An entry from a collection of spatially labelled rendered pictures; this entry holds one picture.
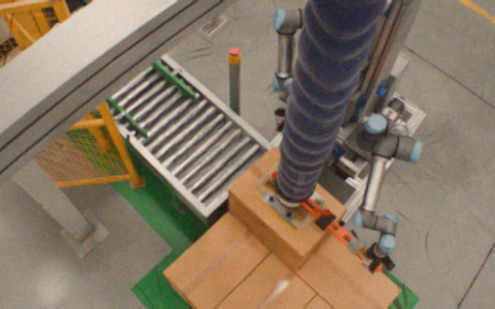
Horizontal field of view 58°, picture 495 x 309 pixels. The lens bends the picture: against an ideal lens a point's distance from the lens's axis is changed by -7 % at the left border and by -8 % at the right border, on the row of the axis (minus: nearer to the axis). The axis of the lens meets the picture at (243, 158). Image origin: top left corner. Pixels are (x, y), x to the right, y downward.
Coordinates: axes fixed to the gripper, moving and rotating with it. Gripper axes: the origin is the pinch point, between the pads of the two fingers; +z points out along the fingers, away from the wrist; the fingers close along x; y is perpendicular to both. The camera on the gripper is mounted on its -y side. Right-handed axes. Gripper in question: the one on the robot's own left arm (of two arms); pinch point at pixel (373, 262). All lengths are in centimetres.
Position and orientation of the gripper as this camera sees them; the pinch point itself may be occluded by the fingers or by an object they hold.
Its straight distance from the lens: 267.5
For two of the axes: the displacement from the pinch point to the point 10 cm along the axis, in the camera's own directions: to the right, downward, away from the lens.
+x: -7.1, 6.3, -3.1
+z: -0.1, 4.4, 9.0
